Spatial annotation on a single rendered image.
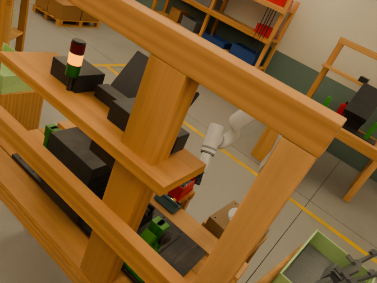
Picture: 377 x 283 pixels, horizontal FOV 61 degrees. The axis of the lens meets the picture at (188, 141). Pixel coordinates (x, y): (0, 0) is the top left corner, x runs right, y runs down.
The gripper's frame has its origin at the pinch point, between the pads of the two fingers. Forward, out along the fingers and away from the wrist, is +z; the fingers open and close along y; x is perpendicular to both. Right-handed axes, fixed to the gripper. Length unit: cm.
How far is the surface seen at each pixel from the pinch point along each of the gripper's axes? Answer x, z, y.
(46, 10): -451, -241, -404
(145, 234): -9.9, 28.3, 36.2
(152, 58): -15, -26, 85
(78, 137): -57, 0, 28
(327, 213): 153, -22, -293
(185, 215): -2.3, 20.8, -19.5
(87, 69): -49, -25, 56
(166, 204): -14.0, 18.1, -15.3
